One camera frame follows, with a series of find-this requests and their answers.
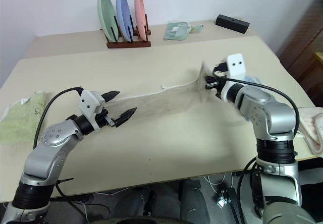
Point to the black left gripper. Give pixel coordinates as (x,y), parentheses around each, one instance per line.
(103,119)

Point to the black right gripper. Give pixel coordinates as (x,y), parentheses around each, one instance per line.
(214,82)

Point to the beige towel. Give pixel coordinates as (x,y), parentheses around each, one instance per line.
(164,103)

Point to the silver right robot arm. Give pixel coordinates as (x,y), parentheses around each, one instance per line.
(272,113)

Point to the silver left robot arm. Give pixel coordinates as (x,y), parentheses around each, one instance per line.
(48,156)

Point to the light green towel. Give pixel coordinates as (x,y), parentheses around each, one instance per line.
(22,120)

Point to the pink fluffy towel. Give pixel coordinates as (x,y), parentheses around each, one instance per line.
(311,125)

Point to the light blue cloth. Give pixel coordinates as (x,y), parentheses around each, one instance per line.
(255,79)

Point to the black rectangular box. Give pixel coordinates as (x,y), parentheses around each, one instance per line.
(232,23)

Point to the green packaged cloth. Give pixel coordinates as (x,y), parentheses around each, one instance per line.
(176,31)

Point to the brown wooden plate rack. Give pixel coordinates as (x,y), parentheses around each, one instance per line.
(128,44)

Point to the dark wooden cabinet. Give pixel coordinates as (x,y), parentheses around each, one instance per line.
(305,47)

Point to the blue plate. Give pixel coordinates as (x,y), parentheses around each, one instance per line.
(123,14)

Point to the green plate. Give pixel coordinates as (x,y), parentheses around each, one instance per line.
(106,14)

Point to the pink plate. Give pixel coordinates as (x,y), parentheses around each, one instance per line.
(140,12)

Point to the dark grey rounded shape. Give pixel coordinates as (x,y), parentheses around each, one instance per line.
(195,203)

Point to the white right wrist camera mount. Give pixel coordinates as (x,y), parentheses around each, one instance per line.
(236,65)

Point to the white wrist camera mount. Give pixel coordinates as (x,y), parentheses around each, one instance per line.
(236,65)
(87,102)

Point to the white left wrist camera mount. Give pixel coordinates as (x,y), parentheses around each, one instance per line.
(87,102)

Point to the black metal bracket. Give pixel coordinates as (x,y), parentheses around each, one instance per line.
(228,203)

